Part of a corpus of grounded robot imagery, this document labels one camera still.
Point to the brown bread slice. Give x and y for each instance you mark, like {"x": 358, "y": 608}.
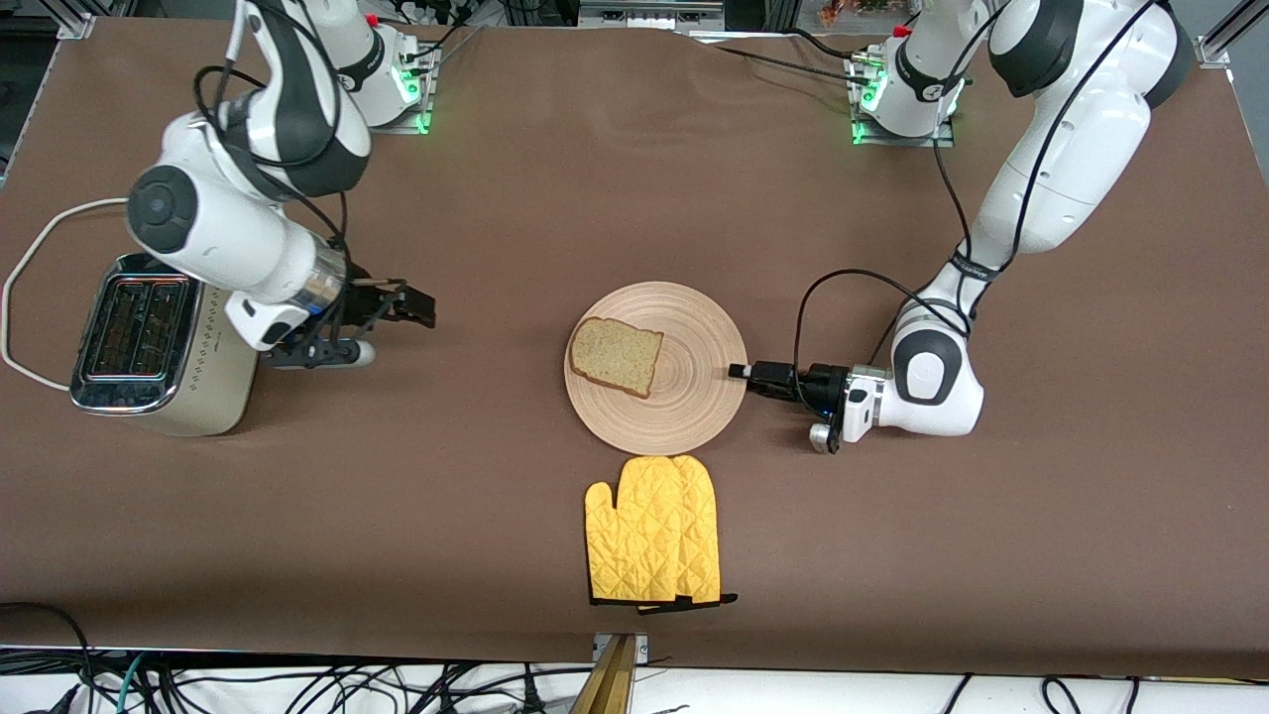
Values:
{"x": 615, "y": 357}

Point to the gold metal profile bar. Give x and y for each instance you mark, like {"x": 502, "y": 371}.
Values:
{"x": 610, "y": 684}

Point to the aluminium table corner bracket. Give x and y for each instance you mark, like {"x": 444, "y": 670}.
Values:
{"x": 1214, "y": 48}
{"x": 77, "y": 25}

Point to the yellow quilted oven mitt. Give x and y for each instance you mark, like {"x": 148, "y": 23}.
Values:
{"x": 634, "y": 535}
{"x": 706, "y": 535}

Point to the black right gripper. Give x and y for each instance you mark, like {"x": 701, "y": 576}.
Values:
{"x": 367, "y": 300}

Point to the silver metal frame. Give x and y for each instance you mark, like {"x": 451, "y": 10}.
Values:
{"x": 644, "y": 15}

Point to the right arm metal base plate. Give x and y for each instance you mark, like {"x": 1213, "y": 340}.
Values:
{"x": 397, "y": 124}

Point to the beige chrome toaster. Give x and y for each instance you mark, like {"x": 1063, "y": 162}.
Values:
{"x": 139, "y": 327}

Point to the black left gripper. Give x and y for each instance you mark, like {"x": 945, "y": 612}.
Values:
{"x": 819, "y": 384}

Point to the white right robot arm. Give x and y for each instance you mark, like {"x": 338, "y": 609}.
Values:
{"x": 228, "y": 228}

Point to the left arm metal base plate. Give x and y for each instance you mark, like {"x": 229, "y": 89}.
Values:
{"x": 902, "y": 141}

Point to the orange background object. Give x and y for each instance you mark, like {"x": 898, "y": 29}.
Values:
{"x": 838, "y": 10}

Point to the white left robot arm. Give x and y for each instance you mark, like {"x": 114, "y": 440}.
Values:
{"x": 1071, "y": 169}

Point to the round wooden plate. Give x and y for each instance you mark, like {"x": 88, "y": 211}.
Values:
{"x": 694, "y": 397}

